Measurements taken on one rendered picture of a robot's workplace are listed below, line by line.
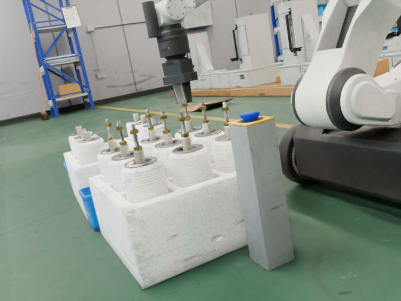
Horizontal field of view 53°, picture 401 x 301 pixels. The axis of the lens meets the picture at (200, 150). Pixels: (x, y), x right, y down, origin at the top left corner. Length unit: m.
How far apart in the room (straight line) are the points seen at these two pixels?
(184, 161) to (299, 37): 2.93
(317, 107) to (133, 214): 0.47
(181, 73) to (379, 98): 0.52
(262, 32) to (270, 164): 3.63
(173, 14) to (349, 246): 0.73
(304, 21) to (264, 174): 3.02
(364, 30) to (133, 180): 0.62
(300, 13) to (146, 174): 3.06
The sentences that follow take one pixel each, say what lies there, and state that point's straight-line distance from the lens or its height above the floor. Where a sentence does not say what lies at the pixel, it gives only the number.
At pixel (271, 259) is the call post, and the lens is 0.87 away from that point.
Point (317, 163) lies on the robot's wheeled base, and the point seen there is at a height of 0.11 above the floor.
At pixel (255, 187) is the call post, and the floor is 0.19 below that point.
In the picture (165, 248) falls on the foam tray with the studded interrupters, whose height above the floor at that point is 0.07.
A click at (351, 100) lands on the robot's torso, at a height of 0.31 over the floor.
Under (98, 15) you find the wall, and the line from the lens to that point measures 7.46.
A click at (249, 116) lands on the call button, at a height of 0.32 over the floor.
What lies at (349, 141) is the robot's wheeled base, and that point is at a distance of 1.08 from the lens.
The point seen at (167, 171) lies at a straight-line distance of 1.02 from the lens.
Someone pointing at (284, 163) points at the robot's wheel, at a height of 0.09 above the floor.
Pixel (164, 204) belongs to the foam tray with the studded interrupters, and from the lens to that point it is 0.86.
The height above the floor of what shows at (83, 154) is 0.21.
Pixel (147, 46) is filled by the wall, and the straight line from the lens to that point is 7.62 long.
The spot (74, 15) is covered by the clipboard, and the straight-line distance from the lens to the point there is 6.64.
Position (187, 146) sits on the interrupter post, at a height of 0.26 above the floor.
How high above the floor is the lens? 0.45
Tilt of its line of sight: 13 degrees down
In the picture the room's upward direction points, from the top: 10 degrees counter-clockwise
